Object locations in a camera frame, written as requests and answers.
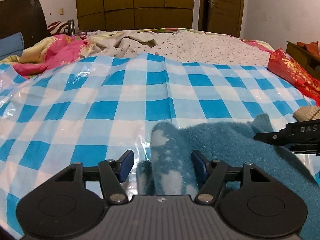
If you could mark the orange cloth on table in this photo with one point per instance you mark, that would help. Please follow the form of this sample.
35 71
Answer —
312 47

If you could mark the blue checkered plastic sheet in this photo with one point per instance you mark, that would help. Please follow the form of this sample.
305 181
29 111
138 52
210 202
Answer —
101 106

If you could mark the brown wooden door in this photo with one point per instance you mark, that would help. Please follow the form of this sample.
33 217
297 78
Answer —
221 16

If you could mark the beige striped knitted sweater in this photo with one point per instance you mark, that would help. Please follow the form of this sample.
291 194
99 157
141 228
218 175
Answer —
307 113

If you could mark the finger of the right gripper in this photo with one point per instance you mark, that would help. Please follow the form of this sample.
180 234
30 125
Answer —
274 138

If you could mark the metal thermos cup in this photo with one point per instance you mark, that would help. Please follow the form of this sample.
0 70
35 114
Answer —
71 27

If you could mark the red white striped cloth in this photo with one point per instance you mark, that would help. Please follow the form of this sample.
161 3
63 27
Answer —
58 27

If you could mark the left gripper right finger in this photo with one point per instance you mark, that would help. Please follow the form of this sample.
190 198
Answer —
210 176

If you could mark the brown wooden wardrobe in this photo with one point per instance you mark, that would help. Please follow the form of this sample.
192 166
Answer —
111 15

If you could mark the dark wooden side table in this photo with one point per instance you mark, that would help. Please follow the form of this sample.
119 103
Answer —
306 59

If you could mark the pink floral quilt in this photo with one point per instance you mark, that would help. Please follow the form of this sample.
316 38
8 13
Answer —
50 53

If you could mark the red plastic bag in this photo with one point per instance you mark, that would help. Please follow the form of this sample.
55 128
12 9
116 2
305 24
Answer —
284 66

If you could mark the white floral bed sheet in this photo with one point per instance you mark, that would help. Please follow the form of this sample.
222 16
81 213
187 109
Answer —
183 45

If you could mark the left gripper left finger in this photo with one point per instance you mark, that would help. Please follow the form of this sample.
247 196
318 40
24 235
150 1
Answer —
113 174

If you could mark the teal knitted sweater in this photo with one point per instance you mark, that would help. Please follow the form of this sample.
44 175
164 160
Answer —
170 170

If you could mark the blue pillow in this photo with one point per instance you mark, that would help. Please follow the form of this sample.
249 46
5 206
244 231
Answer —
11 45

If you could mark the dark wooden headboard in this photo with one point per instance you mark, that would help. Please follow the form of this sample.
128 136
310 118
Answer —
25 17

